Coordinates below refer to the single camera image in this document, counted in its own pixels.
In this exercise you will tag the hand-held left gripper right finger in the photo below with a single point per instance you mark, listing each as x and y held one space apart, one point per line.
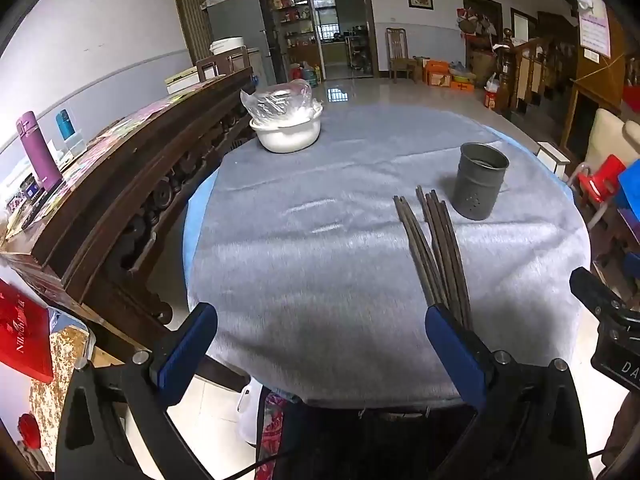
455 355

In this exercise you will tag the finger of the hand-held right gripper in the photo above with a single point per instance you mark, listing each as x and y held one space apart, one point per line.
592 292

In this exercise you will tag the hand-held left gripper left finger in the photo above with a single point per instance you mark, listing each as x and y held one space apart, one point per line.
187 350

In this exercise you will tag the bundle of dark chopsticks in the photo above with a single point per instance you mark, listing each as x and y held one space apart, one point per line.
440 260

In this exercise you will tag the grey metal utensil holder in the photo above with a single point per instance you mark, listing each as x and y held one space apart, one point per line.
477 185

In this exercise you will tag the blue bag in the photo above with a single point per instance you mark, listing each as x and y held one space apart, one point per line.
631 185

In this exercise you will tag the red plastic stool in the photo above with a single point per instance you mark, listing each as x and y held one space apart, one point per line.
602 175

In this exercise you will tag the small white stool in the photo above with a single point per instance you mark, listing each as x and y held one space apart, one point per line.
552 157

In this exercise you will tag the grey tablecloth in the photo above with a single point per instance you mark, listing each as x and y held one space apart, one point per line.
310 260

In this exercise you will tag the red gift box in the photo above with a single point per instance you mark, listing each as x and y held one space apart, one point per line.
22 330

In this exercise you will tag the carved dark wooden sideboard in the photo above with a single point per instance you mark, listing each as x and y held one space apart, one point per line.
125 195

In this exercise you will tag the wooden stair railing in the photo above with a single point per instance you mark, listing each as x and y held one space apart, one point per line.
530 67

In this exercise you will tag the white bowl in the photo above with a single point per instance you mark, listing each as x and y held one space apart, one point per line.
287 135

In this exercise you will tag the purple thermos bottle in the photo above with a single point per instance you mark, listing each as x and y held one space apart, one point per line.
37 150

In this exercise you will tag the clear plastic bag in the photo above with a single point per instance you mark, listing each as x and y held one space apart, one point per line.
277 100

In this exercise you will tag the orange cardboard box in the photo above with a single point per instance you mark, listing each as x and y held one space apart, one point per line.
437 72

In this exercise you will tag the wooden chair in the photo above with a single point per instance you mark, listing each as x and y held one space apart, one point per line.
400 62

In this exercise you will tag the white bucket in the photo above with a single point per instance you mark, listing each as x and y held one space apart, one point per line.
226 45

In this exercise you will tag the grey refrigerator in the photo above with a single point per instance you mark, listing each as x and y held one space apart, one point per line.
240 20

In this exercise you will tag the storage shelf with goods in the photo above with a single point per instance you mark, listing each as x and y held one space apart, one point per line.
295 25

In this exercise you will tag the wall poster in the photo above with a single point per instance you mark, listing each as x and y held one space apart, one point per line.
595 25

